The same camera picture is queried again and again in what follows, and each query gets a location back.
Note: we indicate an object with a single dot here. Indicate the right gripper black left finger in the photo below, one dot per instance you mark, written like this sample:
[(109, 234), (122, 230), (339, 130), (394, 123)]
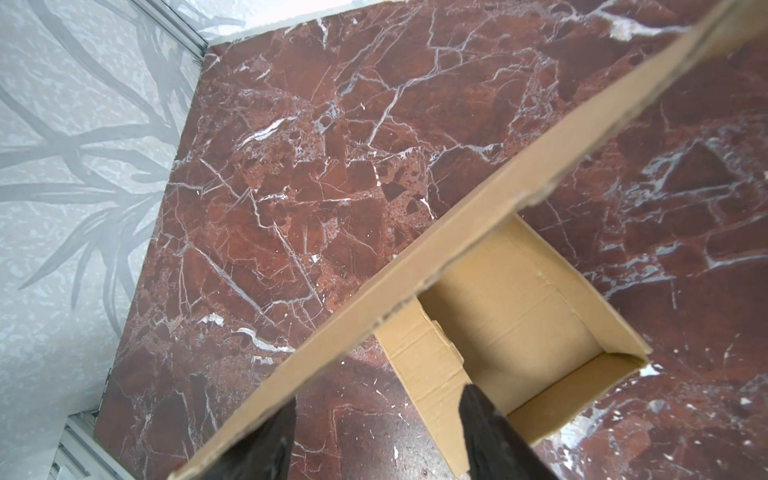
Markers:
[(264, 454)]

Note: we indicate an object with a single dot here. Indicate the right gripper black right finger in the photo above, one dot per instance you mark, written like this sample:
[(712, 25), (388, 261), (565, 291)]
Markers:
[(494, 449)]

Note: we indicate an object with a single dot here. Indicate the brown cardboard box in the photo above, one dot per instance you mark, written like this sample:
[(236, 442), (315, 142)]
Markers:
[(480, 298)]

